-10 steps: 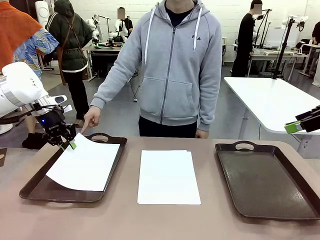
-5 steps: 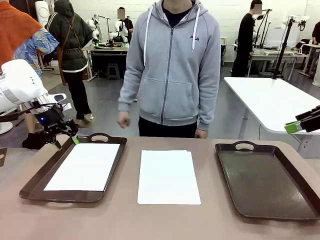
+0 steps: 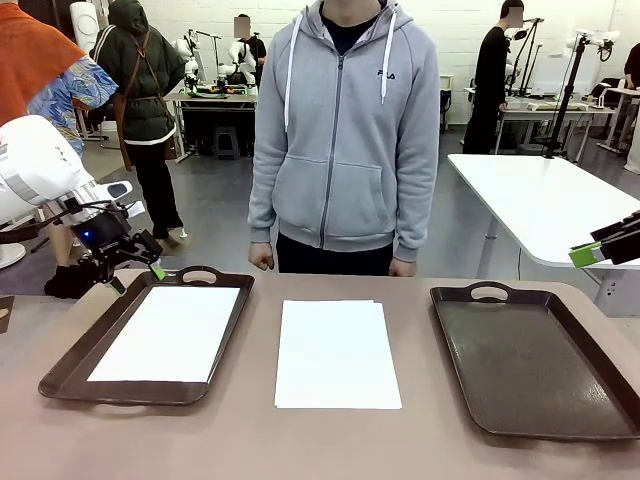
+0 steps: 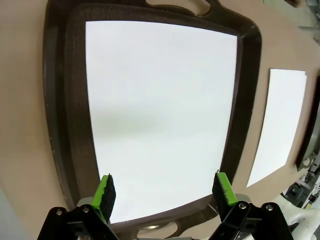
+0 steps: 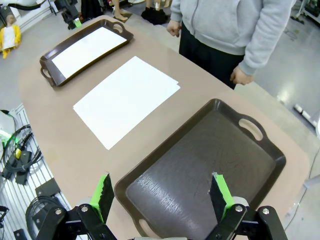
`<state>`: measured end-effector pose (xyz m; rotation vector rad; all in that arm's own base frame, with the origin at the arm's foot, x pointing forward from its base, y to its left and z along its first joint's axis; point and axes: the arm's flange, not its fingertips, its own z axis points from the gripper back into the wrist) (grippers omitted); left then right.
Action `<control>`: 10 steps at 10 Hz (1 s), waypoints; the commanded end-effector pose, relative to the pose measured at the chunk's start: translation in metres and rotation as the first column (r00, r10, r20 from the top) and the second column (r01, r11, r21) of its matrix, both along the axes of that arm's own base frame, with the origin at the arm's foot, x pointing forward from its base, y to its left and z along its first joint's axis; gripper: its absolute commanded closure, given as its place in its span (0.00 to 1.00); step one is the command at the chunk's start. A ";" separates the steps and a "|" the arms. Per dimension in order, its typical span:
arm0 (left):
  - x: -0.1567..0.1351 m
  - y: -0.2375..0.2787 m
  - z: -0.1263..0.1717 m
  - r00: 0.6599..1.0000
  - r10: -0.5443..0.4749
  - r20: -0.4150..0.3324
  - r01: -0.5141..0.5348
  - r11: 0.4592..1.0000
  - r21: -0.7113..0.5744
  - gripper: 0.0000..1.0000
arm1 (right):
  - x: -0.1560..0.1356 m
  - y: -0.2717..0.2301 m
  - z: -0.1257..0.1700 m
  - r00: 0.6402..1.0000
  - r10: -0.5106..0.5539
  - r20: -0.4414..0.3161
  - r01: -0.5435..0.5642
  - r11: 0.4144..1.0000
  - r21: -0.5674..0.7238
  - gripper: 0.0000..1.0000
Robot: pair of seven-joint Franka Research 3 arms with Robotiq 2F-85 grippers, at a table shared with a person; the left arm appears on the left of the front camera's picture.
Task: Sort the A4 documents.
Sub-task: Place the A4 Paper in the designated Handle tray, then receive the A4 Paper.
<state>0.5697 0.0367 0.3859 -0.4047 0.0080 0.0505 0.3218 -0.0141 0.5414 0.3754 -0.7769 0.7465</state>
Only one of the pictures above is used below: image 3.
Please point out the green-tipped right gripper finger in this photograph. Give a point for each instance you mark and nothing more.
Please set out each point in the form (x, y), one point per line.
(620, 227)
(585, 256)

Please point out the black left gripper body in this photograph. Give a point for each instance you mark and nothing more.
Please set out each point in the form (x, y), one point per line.
(102, 235)

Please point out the green-tipped left gripper finger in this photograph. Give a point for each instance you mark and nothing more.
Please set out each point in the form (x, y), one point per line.
(150, 250)
(107, 267)

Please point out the white A4 paper sheet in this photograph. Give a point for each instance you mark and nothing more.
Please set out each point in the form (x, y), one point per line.
(337, 355)
(165, 335)
(325, 301)

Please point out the person's right forearm gray sleeve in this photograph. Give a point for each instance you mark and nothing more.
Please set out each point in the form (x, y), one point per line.
(261, 210)

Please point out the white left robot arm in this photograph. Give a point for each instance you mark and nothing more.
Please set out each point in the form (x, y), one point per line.
(35, 165)

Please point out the person's left forearm gray sleeve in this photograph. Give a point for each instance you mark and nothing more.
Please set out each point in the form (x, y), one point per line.
(415, 220)

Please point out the person's right hand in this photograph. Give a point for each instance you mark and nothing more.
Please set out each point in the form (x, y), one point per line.
(261, 257)

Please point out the person's left hand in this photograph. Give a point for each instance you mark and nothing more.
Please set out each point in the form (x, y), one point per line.
(402, 268)

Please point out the black fabric heap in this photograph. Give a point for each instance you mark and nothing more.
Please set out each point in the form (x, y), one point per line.
(70, 282)

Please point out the white socket box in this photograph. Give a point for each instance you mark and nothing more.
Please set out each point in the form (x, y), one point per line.
(611, 290)

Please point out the white table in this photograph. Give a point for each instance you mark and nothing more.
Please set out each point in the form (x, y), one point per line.
(540, 200)

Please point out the brown plastic serving tray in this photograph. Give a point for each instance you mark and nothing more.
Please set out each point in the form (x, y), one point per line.
(525, 365)
(87, 352)

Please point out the white round floor base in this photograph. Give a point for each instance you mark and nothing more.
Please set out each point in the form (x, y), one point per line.
(10, 255)

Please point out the brown board with hole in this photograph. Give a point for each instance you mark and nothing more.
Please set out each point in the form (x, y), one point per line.
(6, 320)

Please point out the black tripod pole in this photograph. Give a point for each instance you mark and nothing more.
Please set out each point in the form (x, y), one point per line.
(564, 110)

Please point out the gray plastic stool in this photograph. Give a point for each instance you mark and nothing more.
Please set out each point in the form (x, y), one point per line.
(227, 142)

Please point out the white desk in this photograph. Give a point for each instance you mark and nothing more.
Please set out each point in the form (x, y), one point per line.
(625, 92)

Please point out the long gray workshop table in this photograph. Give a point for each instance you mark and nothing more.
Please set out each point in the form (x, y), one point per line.
(550, 111)

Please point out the person in green puffer jacket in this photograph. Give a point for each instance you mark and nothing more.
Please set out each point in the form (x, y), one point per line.
(145, 90)

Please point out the seated person in black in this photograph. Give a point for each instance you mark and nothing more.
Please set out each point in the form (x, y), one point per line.
(632, 65)

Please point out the brown-topped workshop table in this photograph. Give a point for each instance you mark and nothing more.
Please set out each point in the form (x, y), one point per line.
(210, 96)

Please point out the person in orange patterned clothes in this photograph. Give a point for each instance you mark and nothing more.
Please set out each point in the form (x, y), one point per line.
(30, 60)

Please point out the person's dark trousers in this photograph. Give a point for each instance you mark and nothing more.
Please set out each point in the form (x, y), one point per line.
(340, 260)

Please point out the white humanoid robot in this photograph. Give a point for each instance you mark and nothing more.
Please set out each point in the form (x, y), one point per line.
(235, 55)
(189, 60)

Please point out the person in black clothes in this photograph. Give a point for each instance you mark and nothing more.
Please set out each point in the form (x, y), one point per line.
(487, 80)

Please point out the black lamp stand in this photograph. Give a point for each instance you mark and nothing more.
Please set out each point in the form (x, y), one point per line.
(531, 45)

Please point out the white round-headed device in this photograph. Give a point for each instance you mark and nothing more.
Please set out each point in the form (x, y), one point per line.
(84, 22)

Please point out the gray zip hoodie torso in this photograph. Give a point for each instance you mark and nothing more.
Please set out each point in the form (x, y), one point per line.
(345, 150)

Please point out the person with blurred face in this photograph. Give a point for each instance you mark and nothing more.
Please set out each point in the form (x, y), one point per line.
(259, 50)

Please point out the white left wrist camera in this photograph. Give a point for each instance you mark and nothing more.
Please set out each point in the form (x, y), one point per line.
(115, 190)

